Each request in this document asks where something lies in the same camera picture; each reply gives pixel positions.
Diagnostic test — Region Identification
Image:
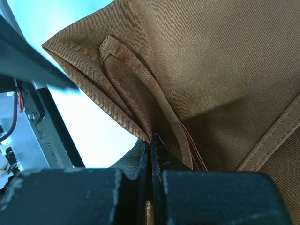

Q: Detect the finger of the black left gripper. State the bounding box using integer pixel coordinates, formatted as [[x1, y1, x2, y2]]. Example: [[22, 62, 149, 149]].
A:
[[0, 17, 78, 90]]

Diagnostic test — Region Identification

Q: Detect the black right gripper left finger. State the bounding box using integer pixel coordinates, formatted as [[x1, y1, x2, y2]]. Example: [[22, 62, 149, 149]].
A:
[[0, 140, 149, 225]]

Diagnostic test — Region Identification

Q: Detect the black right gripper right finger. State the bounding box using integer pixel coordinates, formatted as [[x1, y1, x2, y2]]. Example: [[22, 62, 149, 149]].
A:
[[151, 133, 292, 225]]

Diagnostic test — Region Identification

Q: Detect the orange cloth napkin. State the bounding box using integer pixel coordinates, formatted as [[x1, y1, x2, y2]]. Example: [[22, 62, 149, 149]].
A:
[[43, 0, 300, 225]]

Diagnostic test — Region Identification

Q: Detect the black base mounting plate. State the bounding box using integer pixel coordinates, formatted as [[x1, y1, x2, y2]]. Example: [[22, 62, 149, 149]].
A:
[[12, 81, 84, 170]]

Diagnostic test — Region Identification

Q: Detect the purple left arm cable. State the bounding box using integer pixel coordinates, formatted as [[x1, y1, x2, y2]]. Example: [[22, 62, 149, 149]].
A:
[[0, 92, 21, 143]]

